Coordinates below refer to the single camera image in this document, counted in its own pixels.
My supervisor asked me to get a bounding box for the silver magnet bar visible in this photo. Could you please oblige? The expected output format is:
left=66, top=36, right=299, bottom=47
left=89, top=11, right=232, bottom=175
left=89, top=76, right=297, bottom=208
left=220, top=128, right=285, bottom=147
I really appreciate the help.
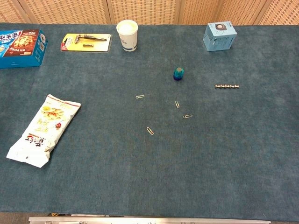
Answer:
left=214, top=84, right=241, bottom=89

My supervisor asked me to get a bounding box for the teal table cloth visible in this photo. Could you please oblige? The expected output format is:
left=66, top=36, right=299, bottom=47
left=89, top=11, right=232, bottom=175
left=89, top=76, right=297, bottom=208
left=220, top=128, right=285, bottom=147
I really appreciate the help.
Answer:
left=0, top=22, right=299, bottom=220

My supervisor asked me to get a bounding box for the white paper cup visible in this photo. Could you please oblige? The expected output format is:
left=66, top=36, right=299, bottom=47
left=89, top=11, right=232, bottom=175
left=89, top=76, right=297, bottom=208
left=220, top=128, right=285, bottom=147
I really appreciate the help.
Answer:
left=116, top=20, right=139, bottom=52

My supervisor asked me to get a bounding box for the yellow razor blister pack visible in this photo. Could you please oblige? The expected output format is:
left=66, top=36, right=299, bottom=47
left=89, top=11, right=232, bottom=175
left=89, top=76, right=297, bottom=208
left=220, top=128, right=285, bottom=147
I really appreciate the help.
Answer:
left=60, top=33, right=113, bottom=53

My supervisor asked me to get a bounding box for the light blue cardboard box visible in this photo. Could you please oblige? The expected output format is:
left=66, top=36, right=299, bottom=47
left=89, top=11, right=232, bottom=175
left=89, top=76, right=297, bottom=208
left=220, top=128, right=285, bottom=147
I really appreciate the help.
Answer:
left=202, top=22, right=238, bottom=52

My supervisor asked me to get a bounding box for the woven wooden folding screen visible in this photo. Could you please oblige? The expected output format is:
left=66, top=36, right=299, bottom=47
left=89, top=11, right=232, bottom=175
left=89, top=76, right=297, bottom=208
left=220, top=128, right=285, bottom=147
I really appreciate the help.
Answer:
left=0, top=0, right=299, bottom=26

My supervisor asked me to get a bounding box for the white snack bag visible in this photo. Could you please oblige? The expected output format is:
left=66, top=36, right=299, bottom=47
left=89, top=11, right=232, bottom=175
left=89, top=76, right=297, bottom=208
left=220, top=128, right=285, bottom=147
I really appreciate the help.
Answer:
left=6, top=94, right=82, bottom=168

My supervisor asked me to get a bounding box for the blue chocolate cookie box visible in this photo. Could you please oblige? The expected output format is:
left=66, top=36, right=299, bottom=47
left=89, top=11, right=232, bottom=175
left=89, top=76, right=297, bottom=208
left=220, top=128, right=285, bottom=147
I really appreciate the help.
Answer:
left=0, top=29, right=49, bottom=69

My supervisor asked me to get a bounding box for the aluminium rail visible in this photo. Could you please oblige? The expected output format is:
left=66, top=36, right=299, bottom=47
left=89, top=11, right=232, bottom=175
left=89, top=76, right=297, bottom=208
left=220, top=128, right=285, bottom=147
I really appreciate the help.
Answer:
left=28, top=216, right=271, bottom=224

